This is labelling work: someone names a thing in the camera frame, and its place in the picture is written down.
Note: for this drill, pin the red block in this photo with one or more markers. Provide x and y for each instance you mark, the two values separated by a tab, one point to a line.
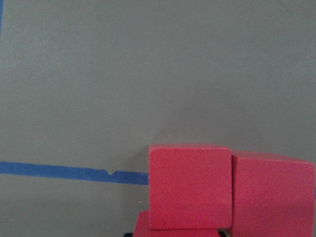
273	196
142	229
190	187

